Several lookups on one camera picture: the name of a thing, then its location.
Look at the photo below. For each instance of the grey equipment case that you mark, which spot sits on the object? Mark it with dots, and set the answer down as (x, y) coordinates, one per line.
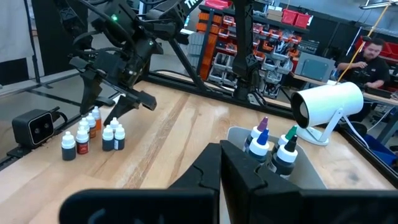
(315, 68)

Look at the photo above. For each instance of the black edge clamp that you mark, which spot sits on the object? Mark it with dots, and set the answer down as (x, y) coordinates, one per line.
(107, 101)

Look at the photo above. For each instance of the black diagonal frame strut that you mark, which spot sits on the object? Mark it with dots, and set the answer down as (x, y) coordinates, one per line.
(186, 65)

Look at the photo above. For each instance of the blue storage bin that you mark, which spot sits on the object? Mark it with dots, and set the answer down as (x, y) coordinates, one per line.
(384, 155)

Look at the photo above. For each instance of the person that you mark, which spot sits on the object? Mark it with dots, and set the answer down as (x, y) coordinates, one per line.
(373, 68)

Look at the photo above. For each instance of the small Dark Blue dropper bottle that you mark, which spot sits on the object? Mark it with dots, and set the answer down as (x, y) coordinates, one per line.
(68, 152)

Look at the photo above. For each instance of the parts bin shelf rack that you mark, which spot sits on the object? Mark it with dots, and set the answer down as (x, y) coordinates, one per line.
(214, 46)

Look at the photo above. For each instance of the small Taro Purple dropper bottle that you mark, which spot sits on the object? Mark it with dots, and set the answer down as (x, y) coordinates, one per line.
(84, 123)

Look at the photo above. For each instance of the large green-cap coloring bottle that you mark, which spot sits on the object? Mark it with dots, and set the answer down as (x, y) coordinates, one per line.
(291, 132)

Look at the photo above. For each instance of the black frame post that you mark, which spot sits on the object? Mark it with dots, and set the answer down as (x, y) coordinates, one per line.
(244, 31)

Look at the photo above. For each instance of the white hanging sheet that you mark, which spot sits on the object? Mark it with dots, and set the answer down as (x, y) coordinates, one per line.
(14, 28)

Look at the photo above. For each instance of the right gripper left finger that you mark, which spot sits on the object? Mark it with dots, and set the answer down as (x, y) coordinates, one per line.
(205, 174)

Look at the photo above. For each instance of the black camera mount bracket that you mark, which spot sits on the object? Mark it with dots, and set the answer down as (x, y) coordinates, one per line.
(18, 152)

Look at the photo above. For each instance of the small blue-label dropper bottle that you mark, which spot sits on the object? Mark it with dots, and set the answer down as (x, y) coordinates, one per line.
(119, 143)

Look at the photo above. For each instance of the small white-cap dropper bottle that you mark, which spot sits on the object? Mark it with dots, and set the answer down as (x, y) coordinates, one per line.
(114, 122)

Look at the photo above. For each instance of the large purple-cap coloring bottle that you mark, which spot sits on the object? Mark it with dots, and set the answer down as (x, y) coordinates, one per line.
(262, 124)

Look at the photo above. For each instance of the black table-level camera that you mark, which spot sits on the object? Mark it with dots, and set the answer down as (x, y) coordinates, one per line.
(31, 129)

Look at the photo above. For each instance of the red storage bin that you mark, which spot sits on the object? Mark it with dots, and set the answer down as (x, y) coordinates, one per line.
(303, 21)
(288, 17)

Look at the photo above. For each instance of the cardboard box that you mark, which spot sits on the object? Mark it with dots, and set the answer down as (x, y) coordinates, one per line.
(275, 14)

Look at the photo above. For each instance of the small red-label dropper bottle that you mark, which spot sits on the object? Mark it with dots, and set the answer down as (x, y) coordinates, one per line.
(82, 146)

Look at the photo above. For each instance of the small orange dropper bottle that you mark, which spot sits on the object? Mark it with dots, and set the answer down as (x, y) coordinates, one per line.
(97, 113)

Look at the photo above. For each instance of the white plastic bin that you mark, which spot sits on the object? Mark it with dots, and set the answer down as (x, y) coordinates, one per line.
(308, 174)

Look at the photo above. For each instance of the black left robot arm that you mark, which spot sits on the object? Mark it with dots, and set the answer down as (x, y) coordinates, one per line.
(164, 18)

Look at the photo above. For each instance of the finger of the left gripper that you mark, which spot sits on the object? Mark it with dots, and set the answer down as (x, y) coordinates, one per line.
(90, 90)
(122, 107)

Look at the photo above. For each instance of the wooden work desk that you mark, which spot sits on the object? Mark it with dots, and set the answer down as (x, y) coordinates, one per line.
(311, 80)

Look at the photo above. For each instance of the small maroon dropper bottle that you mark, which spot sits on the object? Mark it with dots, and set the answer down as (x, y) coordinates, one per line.
(91, 119)

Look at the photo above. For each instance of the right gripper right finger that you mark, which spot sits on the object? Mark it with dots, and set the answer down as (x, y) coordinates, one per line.
(242, 186)

